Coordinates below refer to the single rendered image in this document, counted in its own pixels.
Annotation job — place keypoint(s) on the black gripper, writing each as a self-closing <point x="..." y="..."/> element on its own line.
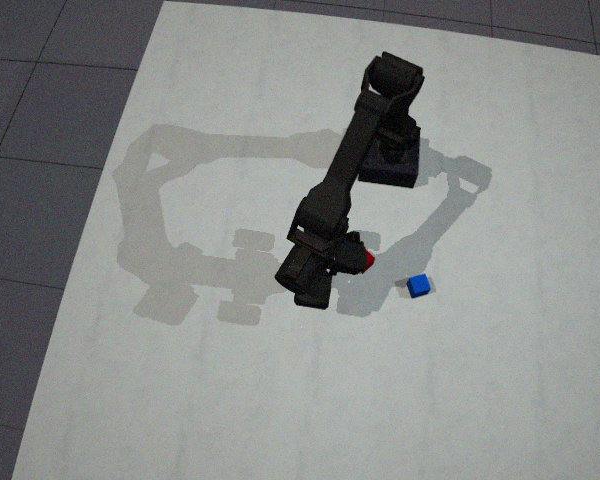
<point x="318" y="294"/>

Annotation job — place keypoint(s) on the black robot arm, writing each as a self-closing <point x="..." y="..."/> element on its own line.
<point x="323" y="213"/>

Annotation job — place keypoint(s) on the blue cube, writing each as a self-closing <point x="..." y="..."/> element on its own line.
<point x="418" y="286"/>

